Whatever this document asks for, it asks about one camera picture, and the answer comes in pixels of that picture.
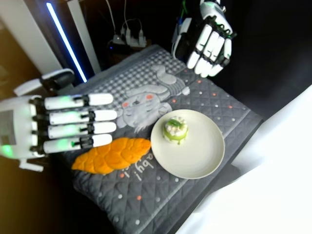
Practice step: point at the cream round plate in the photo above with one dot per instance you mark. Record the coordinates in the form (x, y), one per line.
(195, 156)

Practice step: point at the blue-white light strip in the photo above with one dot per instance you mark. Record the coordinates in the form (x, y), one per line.
(65, 41)

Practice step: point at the white blurred panel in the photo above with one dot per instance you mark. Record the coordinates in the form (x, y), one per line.
(268, 182)

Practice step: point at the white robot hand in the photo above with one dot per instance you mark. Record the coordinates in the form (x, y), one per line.
(17, 122)
(214, 14)

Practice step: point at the white upright post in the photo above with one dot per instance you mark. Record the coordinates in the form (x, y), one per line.
(84, 36)

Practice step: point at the orange braided bread toy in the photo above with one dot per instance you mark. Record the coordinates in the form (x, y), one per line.
(109, 156)

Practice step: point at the green and white toy cake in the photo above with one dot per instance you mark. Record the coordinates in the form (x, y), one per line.
(176, 129)

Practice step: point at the white slanted column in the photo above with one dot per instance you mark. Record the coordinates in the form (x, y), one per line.
(26, 34)

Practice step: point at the white power strip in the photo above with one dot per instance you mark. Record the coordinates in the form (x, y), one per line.
(129, 41)

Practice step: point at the grey quilt with bear print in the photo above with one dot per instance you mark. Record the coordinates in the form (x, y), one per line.
(146, 195)

